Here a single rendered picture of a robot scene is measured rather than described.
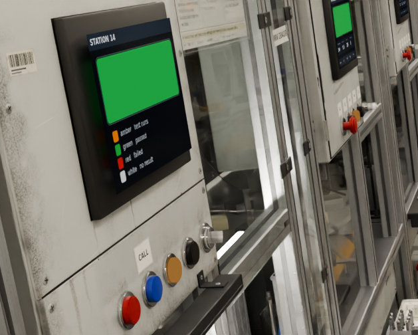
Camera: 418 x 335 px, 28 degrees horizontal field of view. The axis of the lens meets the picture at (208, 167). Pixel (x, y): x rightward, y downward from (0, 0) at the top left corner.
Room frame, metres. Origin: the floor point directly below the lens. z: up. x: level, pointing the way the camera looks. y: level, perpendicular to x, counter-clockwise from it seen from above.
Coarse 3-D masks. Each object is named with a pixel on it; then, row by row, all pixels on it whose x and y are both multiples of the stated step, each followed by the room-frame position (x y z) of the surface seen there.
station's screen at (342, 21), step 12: (336, 0) 1.90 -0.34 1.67; (348, 0) 2.03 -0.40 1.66; (336, 12) 1.88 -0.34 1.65; (348, 12) 2.01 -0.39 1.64; (336, 24) 1.87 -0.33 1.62; (348, 24) 1.99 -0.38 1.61; (336, 36) 1.85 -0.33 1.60; (348, 36) 1.97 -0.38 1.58; (348, 48) 1.96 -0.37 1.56; (348, 60) 1.94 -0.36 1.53
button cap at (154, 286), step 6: (156, 276) 0.89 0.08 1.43; (150, 282) 0.88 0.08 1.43; (156, 282) 0.89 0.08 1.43; (150, 288) 0.88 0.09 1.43; (156, 288) 0.89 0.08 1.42; (162, 288) 0.90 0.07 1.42; (150, 294) 0.88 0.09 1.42; (156, 294) 0.88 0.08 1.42; (150, 300) 0.88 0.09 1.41; (156, 300) 0.88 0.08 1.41
